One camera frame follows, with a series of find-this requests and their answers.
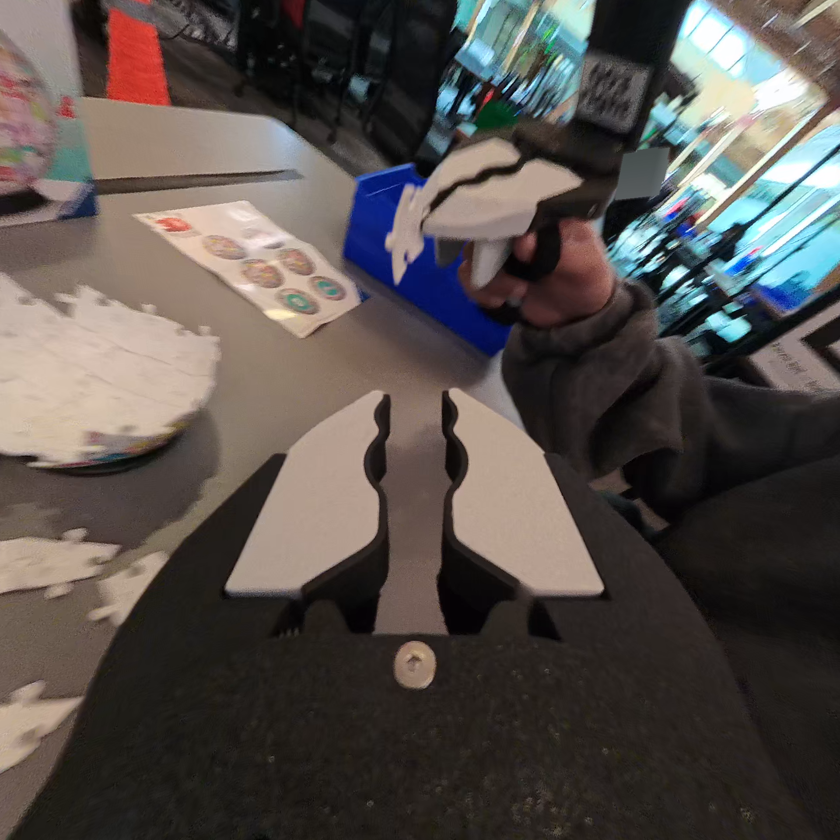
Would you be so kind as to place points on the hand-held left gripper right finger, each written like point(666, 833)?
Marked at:
point(525, 519)

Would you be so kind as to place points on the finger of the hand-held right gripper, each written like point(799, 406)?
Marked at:
point(505, 208)
point(479, 160)

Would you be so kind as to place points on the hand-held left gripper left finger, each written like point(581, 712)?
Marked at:
point(309, 519)

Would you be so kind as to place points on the partly built white puzzle ball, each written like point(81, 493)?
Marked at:
point(92, 381)

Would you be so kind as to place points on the person's right forearm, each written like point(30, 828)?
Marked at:
point(656, 394)

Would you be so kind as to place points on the white puzzle piece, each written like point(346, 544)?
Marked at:
point(125, 588)
point(26, 729)

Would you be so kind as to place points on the loose white puzzle pieces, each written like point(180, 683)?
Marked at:
point(53, 562)

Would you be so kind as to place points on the colourful puzzle ball box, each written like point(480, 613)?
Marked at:
point(33, 131)

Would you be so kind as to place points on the person's right hand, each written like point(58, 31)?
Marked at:
point(565, 282)

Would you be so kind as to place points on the blue plastic bin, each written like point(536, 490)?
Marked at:
point(420, 250)

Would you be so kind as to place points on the printed instruction sheet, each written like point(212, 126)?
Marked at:
point(250, 263)

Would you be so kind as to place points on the person's dark clothing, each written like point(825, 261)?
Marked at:
point(775, 591)

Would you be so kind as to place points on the orange object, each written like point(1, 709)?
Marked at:
point(138, 59)

